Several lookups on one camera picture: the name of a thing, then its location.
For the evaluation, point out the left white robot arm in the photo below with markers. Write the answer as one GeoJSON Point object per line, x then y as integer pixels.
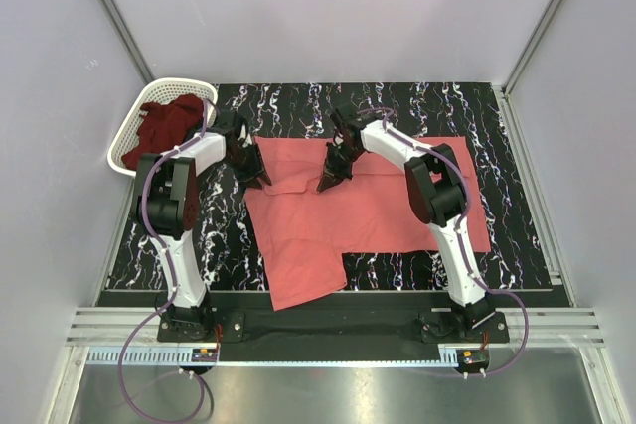
{"type": "Point", "coordinates": [167, 207]}

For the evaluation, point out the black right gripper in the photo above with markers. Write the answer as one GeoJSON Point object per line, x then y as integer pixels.
{"type": "Point", "coordinates": [327, 182]}

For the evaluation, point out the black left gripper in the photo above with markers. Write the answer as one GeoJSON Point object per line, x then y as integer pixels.
{"type": "Point", "coordinates": [255, 155]}

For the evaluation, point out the grey slotted cable duct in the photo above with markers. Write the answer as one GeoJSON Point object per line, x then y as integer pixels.
{"type": "Point", "coordinates": [186, 356]}

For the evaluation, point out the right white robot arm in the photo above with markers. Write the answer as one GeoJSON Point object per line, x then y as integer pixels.
{"type": "Point", "coordinates": [438, 196]}

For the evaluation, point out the white plastic laundry basket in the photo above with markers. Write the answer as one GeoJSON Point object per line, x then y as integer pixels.
{"type": "Point", "coordinates": [162, 91]}

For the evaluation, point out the pink t shirt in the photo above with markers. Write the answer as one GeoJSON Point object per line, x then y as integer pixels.
{"type": "Point", "coordinates": [302, 234]}

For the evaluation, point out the dark red t shirt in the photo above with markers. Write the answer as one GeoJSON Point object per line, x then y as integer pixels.
{"type": "Point", "coordinates": [164, 126]}

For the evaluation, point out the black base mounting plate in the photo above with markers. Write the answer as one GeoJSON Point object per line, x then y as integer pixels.
{"type": "Point", "coordinates": [396, 343]}

